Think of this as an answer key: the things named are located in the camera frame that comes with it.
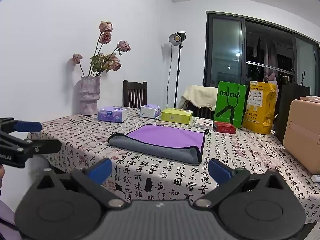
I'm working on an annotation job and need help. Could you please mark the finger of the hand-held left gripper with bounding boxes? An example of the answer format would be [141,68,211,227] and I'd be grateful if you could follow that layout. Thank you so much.
[0,117,42,140]
[0,133,62,161]

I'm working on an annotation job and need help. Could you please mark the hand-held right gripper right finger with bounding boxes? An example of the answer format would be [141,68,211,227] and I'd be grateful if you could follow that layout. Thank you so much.
[192,158,284,210]

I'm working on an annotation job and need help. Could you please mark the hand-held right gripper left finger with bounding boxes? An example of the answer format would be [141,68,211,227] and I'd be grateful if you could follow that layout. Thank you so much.
[37,158,131,209]

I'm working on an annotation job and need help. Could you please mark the purple and grey towel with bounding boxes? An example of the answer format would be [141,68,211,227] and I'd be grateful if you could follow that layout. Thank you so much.
[107,124,210,165]

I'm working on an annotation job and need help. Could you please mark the red box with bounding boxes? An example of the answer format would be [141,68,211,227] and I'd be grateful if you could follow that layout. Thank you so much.
[213,121,237,133]

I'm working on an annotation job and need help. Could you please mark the white flat box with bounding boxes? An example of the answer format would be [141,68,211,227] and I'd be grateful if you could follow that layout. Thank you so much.
[194,118,214,130]

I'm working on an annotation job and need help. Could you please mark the dark chair under cloth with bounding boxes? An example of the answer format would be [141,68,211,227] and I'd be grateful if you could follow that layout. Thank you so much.
[184,100,216,119]

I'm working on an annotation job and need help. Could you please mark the pink speckled ceramic vase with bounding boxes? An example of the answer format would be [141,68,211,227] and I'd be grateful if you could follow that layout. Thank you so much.
[79,76,101,116]

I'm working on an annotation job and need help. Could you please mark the green paper bag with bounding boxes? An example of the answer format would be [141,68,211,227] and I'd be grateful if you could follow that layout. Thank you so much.
[214,81,247,129]

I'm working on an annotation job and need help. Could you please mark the yellow-green box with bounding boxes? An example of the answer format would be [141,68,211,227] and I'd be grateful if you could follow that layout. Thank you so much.
[161,108,193,125]

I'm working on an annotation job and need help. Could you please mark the yellow paper bag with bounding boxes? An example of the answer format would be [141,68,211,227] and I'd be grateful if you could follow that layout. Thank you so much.
[242,81,278,135]

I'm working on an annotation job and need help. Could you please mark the white and purple tissue pack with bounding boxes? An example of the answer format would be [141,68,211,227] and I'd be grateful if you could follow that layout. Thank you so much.
[139,104,161,119]

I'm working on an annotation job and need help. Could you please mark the cream cloth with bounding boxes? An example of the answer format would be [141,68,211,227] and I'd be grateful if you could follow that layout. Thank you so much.
[182,85,218,111]

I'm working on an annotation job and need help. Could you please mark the dark wooden chair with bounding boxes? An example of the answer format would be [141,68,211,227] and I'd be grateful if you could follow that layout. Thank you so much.
[122,80,148,108]

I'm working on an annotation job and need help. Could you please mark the beige hard case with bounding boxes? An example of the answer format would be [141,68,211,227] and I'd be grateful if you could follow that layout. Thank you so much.
[283,99,320,175]

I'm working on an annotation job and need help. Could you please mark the black paper bag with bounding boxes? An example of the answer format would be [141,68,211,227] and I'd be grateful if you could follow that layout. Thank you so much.
[274,70,311,145]

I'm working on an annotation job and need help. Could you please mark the dried pink roses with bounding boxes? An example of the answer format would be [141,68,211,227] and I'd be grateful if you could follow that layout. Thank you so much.
[72,21,131,77]

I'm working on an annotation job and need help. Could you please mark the dark framed glass door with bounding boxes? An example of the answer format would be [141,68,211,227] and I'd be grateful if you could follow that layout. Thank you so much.
[203,11,320,98]

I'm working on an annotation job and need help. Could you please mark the hanging clothes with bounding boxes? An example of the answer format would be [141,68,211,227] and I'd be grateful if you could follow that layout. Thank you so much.
[246,34,294,85]

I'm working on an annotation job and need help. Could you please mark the studio light on stand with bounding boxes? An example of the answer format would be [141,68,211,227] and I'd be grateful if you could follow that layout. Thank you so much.
[169,31,187,109]

